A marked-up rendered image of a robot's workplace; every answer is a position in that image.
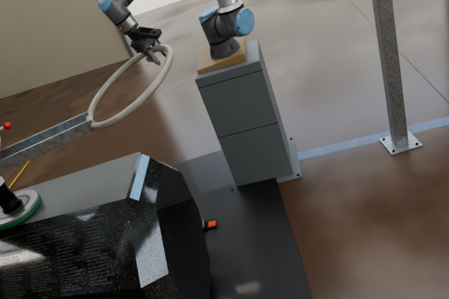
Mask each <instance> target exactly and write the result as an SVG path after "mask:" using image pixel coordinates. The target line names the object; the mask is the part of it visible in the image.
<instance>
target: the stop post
mask: <svg viewBox="0 0 449 299"><path fill-rule="evenodd" d="M372 3H373V12H374V17H375V23H376V32H377V37H378V47H379V52H380V61H381V67H382V75H383V81H384V90H385V95H386V104H387V110H388V119H389V124H390V133H391V135H389V136H387V137H383V138H380V139H379V140H380V142H381V143H382V144H383V145H384V147H385V148H386V149H387V150H388V151H389V153H390V154H391V155H392V156H393V155H396V154H400V153H402V152H406V151H409V150H413V149H416V148H418V147H422V146H423V145H422V144H421V143H420V142H419V141H418V140H417V139H416V138H415V137H414V136H413V135H412V134H411V133H410V132H409V131H408V130H407V124H406V113H405V106H404V95H403V89H402V77H401V71H400V60H399V53H398V42H397V35H396V24H395V18H394V6H393V0H372Z"/></svg>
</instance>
